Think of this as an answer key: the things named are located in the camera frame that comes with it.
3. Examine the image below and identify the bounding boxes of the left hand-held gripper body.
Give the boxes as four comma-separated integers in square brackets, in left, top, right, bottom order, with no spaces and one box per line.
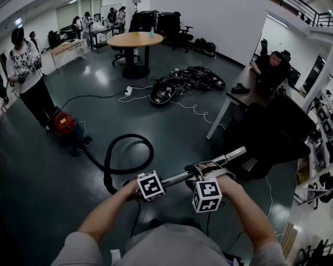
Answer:
[121,170,167,203]

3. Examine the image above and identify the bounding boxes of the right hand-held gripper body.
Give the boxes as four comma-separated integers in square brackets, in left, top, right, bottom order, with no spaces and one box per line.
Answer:
[185,162,236,214]

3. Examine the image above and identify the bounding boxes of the black vacuum hose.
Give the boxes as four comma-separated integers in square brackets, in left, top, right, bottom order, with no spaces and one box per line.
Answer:
[82,133,155,196]

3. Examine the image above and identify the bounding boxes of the silver metal vacuum tube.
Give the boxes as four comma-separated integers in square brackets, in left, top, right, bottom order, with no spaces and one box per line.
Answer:
[158,145,247,188]

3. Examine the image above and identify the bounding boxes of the person's right forearm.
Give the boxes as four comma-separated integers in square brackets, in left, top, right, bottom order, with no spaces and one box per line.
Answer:
[221,176,276,250]

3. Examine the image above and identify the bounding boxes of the person's left forearm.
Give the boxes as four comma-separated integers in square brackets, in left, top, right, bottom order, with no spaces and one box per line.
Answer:
[78,179,140,242]

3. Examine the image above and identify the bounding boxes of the red vacuum cleaner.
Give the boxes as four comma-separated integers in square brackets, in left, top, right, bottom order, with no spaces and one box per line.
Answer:
[53,110,91,156]

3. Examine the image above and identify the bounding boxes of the person's right hand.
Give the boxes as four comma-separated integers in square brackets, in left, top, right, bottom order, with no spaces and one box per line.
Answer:
[195,161,216,174]

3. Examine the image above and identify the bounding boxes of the person's grey shirt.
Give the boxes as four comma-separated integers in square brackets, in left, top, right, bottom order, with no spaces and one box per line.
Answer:
[50,223,287,266]

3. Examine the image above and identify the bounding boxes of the open black oval case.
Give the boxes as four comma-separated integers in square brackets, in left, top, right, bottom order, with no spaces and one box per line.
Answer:
[150,77,187,107]

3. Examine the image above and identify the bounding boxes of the wooden slatted steps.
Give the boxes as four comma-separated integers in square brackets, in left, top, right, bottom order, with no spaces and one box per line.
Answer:
[279,222,299,260]

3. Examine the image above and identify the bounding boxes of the large black office chair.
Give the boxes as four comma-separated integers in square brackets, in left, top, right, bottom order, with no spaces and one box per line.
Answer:
[212,95,317,181]

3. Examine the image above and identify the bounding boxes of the black swivel chair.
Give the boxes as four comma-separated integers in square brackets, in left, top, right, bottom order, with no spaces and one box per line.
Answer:
[111,48,141,66]

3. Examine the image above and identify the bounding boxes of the small black backpack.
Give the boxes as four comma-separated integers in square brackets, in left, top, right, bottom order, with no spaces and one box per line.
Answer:
[204,41,217,57]
[194,38,207,53]

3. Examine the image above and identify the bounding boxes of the round wooden table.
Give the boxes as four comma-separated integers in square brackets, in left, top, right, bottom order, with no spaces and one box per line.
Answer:
[107,31,164,79]

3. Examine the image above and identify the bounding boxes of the rectangular light wood table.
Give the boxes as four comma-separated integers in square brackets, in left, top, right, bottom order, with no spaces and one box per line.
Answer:
[49,38,88,68]

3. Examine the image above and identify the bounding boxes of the black armrest office chair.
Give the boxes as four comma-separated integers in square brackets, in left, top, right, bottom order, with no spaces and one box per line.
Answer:
[170,11,195,52]

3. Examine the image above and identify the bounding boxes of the black high-back office chair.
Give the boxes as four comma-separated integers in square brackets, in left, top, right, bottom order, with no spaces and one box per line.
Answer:
[129,10,160,33]

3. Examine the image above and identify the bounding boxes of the whiteboard on stand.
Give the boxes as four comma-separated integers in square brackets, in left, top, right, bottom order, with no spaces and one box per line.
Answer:
[100,3,123,19]

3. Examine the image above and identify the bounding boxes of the white extension cable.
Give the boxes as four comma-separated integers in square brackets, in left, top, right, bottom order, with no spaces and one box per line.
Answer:
[117,85,227,130]
[265,175,286,237]

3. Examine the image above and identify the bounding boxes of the white table frame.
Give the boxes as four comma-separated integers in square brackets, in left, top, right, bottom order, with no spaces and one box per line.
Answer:
[293,166,333,207]

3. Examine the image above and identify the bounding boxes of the black power cord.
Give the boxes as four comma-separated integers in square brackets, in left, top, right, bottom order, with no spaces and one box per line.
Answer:
[61,93,128,111]

